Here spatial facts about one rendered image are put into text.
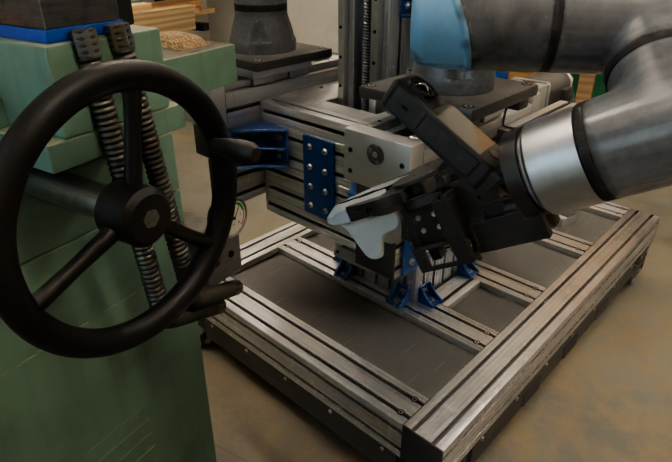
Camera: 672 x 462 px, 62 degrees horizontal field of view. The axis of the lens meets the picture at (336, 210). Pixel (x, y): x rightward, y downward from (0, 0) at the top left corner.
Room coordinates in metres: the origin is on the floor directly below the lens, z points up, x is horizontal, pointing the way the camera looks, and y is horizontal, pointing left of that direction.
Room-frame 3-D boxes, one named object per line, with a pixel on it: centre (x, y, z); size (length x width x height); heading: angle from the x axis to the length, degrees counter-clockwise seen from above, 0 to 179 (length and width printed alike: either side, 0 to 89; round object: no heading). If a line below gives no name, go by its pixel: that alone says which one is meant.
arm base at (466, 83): (0.96, -0.20, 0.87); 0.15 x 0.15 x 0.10
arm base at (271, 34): (1.30, 0.17, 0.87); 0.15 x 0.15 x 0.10
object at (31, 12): (0.62, 0.28, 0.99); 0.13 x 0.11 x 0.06; 149
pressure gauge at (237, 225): (0.78, 0.17, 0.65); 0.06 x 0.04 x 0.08; 149
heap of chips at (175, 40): (0.89, 0.25, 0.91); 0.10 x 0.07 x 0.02; 59
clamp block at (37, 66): (0.62, 0.29, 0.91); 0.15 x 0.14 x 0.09; 149
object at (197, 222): (0.81, 0.23, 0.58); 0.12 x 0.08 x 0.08; 59
